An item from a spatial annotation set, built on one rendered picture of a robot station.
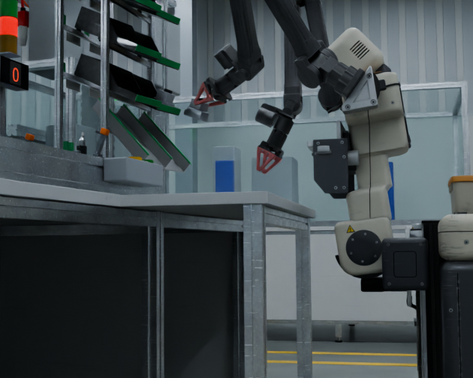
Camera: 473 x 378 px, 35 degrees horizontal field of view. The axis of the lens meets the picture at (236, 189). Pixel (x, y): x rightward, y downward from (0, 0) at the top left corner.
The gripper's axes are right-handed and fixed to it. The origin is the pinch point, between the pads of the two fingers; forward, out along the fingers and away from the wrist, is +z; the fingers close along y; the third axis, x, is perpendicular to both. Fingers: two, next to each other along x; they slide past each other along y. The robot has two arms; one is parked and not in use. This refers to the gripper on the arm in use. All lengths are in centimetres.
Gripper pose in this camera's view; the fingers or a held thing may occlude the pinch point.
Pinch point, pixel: (200, 103)
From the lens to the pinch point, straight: 252.9
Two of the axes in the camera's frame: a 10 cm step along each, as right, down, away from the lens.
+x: 3.9, 8.6, -3.4
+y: -5.2, -1.0, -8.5
